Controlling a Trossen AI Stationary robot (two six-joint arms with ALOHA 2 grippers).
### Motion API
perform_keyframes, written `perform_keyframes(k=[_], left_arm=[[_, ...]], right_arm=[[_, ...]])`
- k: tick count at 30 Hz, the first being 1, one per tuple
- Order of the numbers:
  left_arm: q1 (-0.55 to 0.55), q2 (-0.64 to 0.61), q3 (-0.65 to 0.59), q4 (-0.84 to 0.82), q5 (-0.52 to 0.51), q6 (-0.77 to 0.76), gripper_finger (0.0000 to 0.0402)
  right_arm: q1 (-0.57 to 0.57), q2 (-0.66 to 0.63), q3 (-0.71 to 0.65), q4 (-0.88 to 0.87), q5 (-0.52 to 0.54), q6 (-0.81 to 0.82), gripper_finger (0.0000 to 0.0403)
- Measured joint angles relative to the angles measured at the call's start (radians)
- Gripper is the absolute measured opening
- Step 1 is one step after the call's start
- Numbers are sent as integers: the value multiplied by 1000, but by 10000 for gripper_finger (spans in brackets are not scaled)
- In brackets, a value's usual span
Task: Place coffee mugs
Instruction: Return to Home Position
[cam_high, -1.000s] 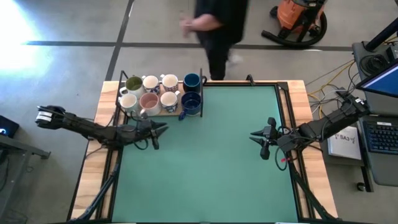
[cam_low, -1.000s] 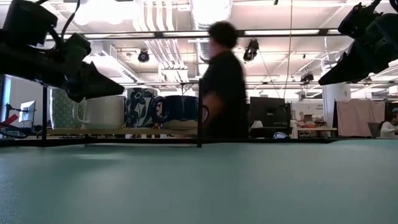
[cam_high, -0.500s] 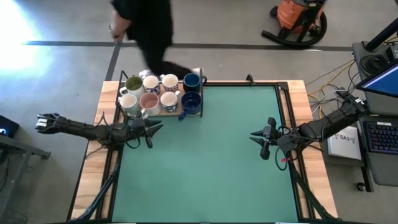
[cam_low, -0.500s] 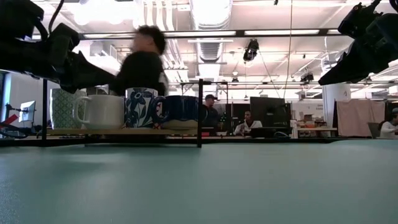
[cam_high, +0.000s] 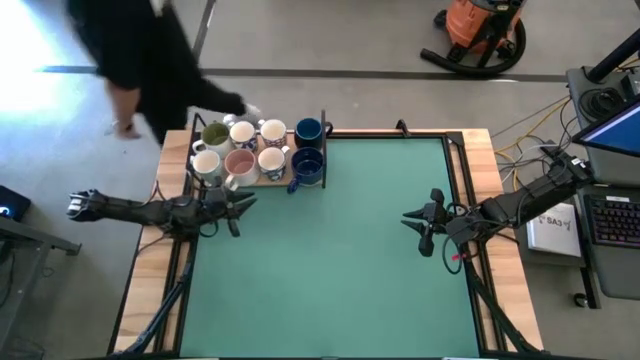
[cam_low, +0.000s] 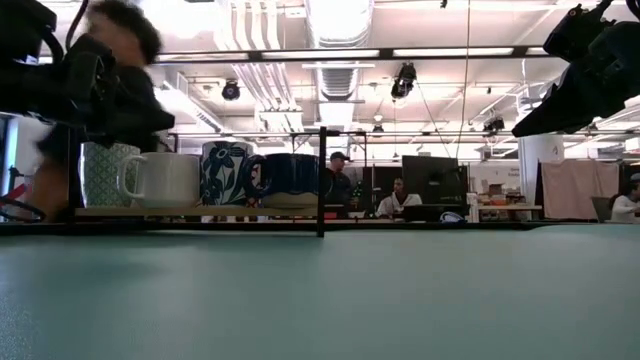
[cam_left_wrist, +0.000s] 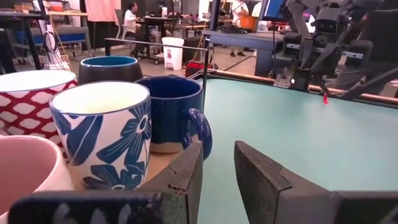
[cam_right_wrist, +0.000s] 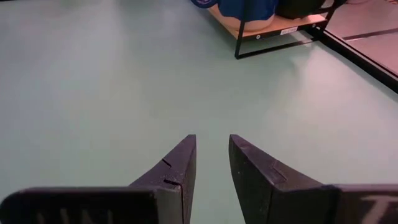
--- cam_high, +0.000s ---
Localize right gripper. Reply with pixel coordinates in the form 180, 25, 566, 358
401, 188, 451, 258

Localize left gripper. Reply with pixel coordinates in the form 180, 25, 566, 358
199, 188, 258, 239

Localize pink mug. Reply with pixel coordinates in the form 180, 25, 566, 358
223, 148, 261, 193

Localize plain white mug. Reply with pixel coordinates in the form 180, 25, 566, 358
189, 148, 225, 186
258, 118, 290, 149

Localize white mug blue flowers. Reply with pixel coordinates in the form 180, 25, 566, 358
257, 145, 291, 182

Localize white mug green inside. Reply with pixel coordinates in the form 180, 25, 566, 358
192, 121, 234, 159

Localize navy mug tan base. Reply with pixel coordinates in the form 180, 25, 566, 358
286, 146, 325, 195

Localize dark teal mug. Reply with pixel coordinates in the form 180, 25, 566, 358
293, 117, 334, 150

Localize green table mat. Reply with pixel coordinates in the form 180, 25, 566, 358
178, 137, 481, 359

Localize white box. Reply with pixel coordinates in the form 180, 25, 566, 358
525, 201, 584, 257

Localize person's hand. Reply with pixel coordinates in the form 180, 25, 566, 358
112, 119, 144, 141

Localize black power strip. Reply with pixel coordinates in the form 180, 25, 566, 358
539, 142, 579, 171

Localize person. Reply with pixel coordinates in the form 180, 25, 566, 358
64, 0, 264, 146

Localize black keyboard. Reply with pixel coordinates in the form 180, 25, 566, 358
582, 193, 640, 250

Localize grey metal stand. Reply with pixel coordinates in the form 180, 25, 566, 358
0, 214, 84, 351

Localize grey equipment cart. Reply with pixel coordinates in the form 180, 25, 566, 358
565, 64, 640, 301

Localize orange shop vacuum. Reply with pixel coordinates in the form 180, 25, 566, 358
432, 0, 526, 56

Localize black device with light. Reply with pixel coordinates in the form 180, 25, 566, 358
0, 184, 32, 224

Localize black monitor pole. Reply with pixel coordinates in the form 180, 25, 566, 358
585, 29, 640, 85

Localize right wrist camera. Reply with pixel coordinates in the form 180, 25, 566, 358
444, 212, 479, 246

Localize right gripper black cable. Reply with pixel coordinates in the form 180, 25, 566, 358
441, 234, 466, 275

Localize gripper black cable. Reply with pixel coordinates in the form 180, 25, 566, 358
197, 219, 221, 240
441, 234, 466, 275

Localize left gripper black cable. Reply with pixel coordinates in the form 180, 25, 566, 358
197, 219, 221, 240

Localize black metal table frame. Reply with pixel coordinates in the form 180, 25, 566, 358
107, 112, 551, 359

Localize yellow cable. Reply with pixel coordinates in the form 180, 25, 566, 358
494, 97, 571, 194

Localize black vacuum hose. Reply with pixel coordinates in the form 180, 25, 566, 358
419, 19, 527, 77

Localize coiled black cable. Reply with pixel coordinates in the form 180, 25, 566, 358
578, 87, 626, 121

